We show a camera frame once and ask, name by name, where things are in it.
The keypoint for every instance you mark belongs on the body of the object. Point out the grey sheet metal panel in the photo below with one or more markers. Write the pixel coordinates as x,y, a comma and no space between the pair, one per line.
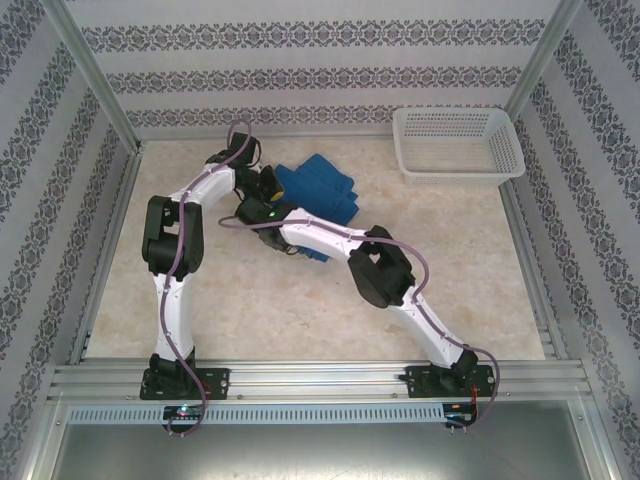
320,452

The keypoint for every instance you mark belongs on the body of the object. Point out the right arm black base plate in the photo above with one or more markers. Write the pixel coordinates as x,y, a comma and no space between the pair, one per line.
420,382

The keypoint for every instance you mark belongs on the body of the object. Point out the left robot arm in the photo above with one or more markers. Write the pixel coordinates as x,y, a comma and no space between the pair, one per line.
172,320

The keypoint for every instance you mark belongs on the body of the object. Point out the aluminium frame post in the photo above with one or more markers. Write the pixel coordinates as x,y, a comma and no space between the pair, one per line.
90,65
542,55

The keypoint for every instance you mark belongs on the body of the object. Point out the aluminium frame rail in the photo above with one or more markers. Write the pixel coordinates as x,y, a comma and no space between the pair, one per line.
545,320
100,280
310,137

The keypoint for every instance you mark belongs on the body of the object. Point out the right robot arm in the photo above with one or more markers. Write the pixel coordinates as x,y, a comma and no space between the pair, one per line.
325,235

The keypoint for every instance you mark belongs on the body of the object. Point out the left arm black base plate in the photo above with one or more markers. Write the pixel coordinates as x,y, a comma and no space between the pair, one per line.
220,382

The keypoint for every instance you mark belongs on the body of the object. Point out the white plastic mesh basket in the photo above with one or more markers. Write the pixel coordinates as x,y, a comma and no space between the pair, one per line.
425,142

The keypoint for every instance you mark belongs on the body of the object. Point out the blue long pants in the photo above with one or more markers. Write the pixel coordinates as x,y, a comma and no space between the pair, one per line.
320,185

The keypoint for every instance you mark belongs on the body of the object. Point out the wide aluminium mounting rail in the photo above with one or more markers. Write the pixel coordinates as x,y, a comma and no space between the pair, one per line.
320,380

